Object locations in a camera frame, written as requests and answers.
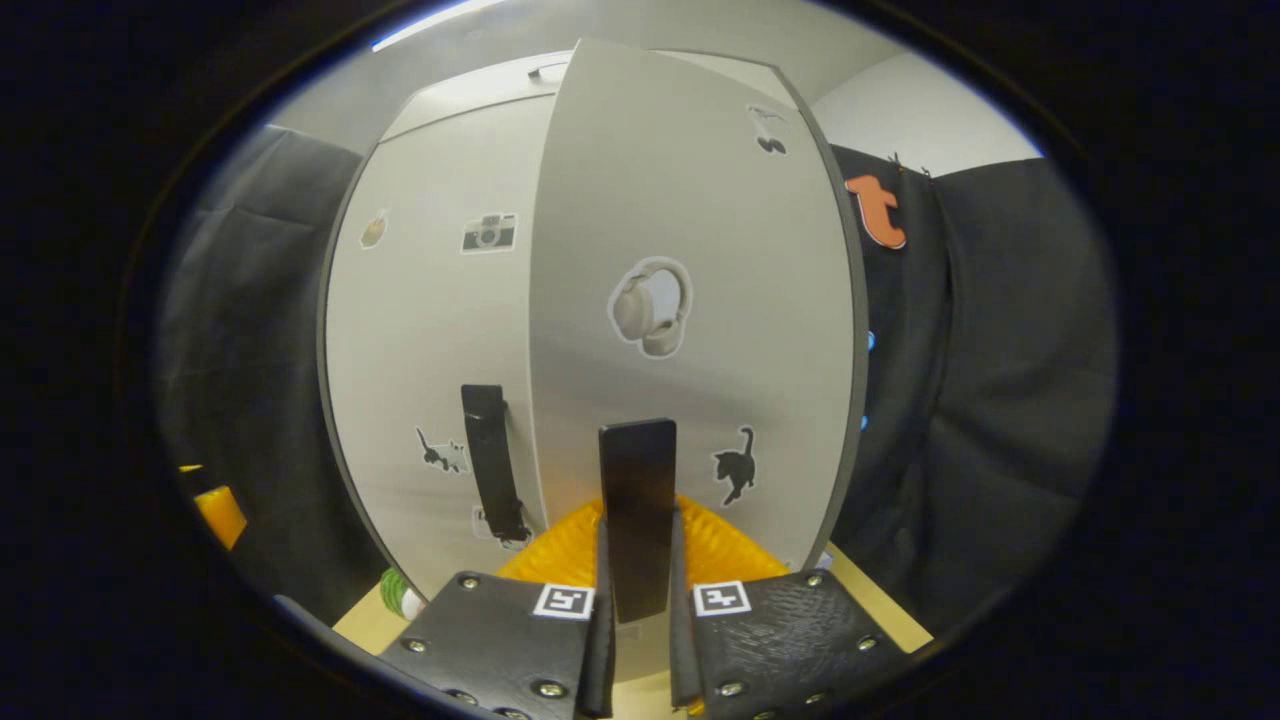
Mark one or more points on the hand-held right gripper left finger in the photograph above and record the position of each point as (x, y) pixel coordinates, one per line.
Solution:
(500, 640)

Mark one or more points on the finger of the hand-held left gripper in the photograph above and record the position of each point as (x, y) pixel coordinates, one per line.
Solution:
(222, 515)

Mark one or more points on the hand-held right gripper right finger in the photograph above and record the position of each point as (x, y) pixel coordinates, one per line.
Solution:
(780, 640)

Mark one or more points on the cabinet door with camera sticker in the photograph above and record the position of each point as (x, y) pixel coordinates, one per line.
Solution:
(430, 330)

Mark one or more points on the cabinet door with headphones sticker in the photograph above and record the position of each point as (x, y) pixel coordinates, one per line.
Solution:
(680, 200)

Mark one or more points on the small colourful object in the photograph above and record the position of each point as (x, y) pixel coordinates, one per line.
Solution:
(398, 595)

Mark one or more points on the black backdrop cloth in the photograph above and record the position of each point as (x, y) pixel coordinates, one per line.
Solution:
(1000, 380)
(260, 300)

